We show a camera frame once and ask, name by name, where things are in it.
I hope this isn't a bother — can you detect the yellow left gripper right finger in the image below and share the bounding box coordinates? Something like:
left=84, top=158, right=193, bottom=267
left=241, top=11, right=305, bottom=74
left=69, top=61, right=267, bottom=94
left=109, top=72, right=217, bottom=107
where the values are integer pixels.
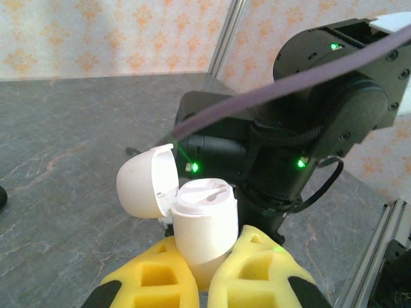
left=207, top=224, right=332, bottom=308

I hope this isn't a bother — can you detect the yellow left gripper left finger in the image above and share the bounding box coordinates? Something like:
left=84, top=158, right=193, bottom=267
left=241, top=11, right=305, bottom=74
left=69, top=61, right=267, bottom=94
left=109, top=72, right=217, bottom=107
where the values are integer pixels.
left=80, top=236, right=200, bottom=308

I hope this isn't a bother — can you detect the white earbud charging case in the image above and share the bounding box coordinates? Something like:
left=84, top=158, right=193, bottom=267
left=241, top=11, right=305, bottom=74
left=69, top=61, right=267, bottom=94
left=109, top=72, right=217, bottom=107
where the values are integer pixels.
left=116, top=143, right=239, bottom=288

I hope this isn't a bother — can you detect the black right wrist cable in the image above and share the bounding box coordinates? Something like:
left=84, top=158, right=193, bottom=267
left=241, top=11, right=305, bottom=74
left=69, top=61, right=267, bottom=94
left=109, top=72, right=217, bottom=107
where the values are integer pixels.
left=288, top=157, right=345, bottom=214

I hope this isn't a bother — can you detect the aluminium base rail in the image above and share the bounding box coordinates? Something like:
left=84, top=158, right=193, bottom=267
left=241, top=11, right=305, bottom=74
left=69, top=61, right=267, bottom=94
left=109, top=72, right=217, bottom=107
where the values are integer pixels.
left=333, top=197, right=411, bottom=308

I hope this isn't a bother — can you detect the aluminium frame post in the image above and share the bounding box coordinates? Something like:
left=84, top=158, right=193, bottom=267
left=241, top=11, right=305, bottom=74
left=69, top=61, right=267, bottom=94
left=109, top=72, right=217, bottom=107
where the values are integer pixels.
left=207, top=0, right=249, bottom=80

